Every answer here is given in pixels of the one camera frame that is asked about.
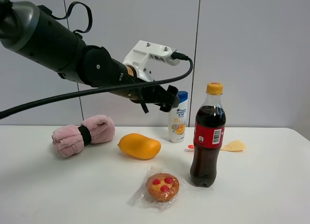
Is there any white blue shampoo bottle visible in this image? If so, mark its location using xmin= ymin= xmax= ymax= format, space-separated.
xmin=168 ymin=91 xmax=188 ymax=143

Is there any wrapped raspberry tart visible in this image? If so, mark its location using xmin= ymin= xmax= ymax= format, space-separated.
xmin=127 ymin=166 xmax=184 ymax=210

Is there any yellow mango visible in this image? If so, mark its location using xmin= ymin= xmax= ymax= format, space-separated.
xmin=118 ymin=133 xmax=161 ymax=160

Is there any rolled pink towel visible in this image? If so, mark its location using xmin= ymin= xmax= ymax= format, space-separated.
xmin=51 ymin=115 xmax=115 ymax=158

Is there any small red white object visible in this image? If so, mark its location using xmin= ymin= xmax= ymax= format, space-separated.
xmin=185 ymin=145 xmax=194 ymax=152

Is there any thick black cable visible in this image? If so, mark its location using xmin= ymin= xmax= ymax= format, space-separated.
xmin=0 ymin=51 xmax=194 ymax=120

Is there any cola bottle yellow cap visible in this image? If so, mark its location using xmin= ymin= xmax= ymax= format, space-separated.
xmin=190 ymin=82 xmax=226 ymax=187

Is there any yellow cheese slice toy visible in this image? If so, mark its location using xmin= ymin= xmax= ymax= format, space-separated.
xmin=220 ymin=140 xmax=247 ymax=152

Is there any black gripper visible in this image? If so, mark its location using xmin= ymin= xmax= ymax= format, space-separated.
xmin=110 ymin=73 xmax=180 ymax=112

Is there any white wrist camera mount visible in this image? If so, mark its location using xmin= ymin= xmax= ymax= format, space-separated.
xmin=123 ymin=40 xmax=180 ymax=82

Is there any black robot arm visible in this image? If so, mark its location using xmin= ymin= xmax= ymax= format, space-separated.
xmin=0 ymin=0 xmax=180 ymax=118

